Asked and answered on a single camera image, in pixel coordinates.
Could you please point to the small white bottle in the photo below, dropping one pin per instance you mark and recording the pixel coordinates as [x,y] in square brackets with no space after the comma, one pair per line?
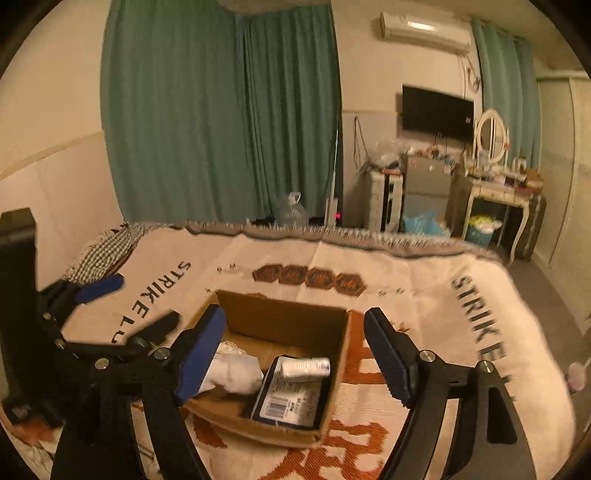
[304,368]

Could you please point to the white air conditioner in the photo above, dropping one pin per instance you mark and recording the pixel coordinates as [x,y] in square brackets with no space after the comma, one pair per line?
[425,30]

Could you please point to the white dressing table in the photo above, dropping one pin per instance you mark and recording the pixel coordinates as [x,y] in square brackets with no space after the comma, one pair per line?
[489,189]

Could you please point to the clear plastic water bottle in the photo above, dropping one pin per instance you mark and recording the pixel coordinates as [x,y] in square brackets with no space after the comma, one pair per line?
[292,212]

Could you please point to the brown cardboard box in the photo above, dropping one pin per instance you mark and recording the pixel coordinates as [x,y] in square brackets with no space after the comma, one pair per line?
[286,318]

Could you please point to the green waste bin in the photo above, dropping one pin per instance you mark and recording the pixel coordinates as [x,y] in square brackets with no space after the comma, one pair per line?
[482,228]

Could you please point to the dark package with white label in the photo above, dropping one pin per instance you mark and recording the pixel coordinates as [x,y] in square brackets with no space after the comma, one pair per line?
[286,406]

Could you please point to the grey mini fridge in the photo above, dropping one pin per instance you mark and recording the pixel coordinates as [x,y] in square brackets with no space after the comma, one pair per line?
[427,184]

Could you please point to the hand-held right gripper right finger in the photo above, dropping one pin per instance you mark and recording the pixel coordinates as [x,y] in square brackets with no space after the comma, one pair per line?
[388,364]

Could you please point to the blue plastic bag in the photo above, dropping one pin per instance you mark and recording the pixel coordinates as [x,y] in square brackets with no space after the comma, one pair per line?
[422,224]

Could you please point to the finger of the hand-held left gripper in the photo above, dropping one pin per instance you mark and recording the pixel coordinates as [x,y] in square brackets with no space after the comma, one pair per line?
[99,288]
[161,325]

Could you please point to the white wardrobe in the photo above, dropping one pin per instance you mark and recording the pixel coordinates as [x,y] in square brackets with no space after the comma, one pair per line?
[565,184]

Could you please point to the black and white checked cloth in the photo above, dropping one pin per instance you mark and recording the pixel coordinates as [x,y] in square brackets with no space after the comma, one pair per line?
[106,251]

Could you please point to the green curtain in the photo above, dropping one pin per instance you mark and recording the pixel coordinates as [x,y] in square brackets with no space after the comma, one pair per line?
[505,92]
[175,115]
[295,115]

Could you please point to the black wall television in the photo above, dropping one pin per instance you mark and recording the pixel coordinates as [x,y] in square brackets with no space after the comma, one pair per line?
[436,113]

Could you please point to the white standing pole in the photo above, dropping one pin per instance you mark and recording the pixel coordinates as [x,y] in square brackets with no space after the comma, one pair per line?
[334,184]

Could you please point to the white oval vanity mirror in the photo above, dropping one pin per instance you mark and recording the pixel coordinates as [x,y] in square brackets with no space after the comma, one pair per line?
[490,136]

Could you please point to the cream printed blanket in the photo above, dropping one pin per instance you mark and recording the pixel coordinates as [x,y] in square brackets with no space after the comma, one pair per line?
[415,286]

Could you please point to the brown suitcase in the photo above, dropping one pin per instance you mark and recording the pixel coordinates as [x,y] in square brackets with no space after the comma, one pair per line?
[533,226]

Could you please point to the clear plastic bag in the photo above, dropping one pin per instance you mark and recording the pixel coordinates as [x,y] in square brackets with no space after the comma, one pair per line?
[388,150]

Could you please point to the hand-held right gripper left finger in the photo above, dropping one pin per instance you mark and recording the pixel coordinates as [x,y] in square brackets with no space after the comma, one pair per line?
[203,355]

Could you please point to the small pink object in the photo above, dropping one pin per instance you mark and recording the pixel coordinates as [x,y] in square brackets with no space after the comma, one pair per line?
[576,374]

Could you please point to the white storage cabinet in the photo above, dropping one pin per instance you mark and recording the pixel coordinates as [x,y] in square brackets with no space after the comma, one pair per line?
[381,198]

